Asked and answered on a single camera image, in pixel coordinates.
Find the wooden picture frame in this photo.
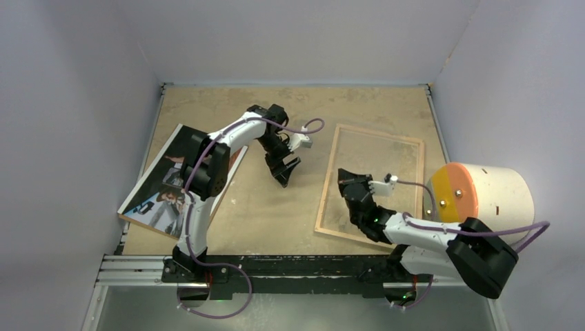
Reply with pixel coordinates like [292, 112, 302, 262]
[315, 124, 425, 248]

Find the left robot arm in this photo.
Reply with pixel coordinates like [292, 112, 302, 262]
[172, 104, 311, 282]

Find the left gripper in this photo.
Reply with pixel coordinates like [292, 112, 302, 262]
[257, 134, 300, 186]

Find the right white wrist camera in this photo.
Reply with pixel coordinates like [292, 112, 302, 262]
[368, 174, 398, 197]

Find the aluminium rail frame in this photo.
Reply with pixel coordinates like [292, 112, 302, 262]
[83, 255, 508, 330]

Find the white cylinder with orange face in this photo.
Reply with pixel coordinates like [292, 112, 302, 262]
[424, 162, 535, 232]

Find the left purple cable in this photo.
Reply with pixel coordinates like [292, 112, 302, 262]
[182, 117, 326, 319]

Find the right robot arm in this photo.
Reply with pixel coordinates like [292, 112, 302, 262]
[337, 168, 519, 299]

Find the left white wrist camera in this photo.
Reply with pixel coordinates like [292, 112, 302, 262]
[288, 132, 313, 152]

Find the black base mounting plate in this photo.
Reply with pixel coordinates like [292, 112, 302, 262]
[161, 255, 430, 300]

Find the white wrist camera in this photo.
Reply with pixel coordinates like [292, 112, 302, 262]
[288, 132, 313, 152]
[368, 174, 398, 197]

